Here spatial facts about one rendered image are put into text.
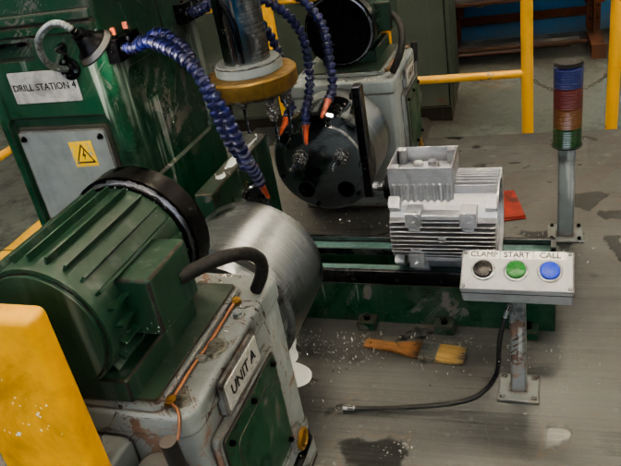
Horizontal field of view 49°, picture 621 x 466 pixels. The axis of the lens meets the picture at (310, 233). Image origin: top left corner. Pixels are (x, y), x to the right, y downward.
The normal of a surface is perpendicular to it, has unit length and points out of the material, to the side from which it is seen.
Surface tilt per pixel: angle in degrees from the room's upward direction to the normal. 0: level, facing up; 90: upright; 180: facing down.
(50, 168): 90
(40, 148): 90
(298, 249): 58
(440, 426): 0
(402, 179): 90
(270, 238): 36
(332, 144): 90
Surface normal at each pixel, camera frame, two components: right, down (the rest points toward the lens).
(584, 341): -0.16, -0.86
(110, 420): -0.29, 0.51
